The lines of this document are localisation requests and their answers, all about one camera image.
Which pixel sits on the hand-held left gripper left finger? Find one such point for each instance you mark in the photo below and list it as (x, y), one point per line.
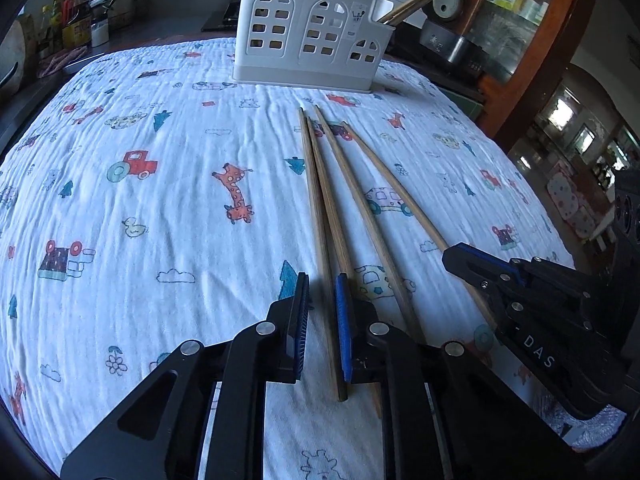
(292, 340)

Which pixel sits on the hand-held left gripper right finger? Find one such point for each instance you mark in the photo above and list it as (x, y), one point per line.
(344, 335)

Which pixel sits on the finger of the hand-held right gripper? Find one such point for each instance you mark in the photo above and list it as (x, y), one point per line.
(500, 257)
(472, 270)

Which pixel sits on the white plastic utensil holder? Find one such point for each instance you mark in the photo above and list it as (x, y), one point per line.
(295, 67)

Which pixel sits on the patterned foam floor mats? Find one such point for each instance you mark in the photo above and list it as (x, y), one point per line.
(570, 205)

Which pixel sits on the white cartoon printed cloth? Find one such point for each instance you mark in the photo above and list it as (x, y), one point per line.
(175, 210)

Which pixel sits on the black rice cooker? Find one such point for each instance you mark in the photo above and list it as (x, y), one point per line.
(450, 45)

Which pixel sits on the wooden glass door cabinet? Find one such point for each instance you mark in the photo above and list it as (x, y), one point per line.
(515, 20)

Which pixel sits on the black gas stove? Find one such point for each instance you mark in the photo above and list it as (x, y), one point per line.
(220, 17)

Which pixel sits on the pink cloth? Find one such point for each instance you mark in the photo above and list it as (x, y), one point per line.
(60, 61)

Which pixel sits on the small white jar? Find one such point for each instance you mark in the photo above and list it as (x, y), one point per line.
(99, 32)

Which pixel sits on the steel pressure cooker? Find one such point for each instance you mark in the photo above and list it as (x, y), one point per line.
(122, 5)

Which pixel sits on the cooking oil bottle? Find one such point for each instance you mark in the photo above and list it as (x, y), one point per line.
(77, 20)

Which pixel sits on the green capped bottle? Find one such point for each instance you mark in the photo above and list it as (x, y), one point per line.
(50, 30)

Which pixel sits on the round wooden cutting board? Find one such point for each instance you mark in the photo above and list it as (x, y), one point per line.
(11, 55)

